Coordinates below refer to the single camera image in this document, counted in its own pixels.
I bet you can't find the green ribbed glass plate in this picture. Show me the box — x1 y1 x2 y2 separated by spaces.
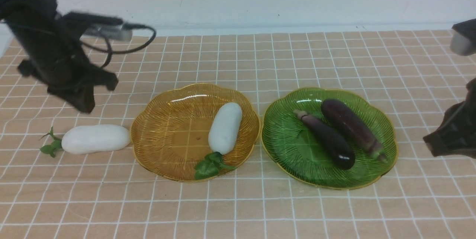
261 87 399 190

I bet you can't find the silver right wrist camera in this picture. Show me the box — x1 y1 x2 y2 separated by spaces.
450 19 476 56

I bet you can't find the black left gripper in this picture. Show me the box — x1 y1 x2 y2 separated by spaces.
7 9 118 114

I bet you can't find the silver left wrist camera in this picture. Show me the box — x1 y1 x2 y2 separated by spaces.
62 12 133 42

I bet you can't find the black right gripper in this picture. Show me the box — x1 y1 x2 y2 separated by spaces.
423 78 476 158

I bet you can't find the white radish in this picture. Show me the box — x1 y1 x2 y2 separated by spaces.
195 102 242 180
39 124 131 158

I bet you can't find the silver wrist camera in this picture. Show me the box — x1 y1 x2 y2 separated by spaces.
62 12 133 42
450 19 476 56

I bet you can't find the checkered beige tablecloth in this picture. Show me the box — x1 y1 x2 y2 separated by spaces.
0 30 475 239

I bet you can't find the amber ribbed glass plate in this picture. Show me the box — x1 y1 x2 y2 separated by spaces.
130 83 261 183

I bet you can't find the purple eggplant with pale stem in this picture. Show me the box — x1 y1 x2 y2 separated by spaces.
321 99 388 163

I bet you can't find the dark purple eggplant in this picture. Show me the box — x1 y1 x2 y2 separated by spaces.
293 110 356 171

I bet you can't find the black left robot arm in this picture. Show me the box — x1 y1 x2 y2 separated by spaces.
0 0 118 114

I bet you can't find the black camera cable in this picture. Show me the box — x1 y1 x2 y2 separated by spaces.
80 23 157 68

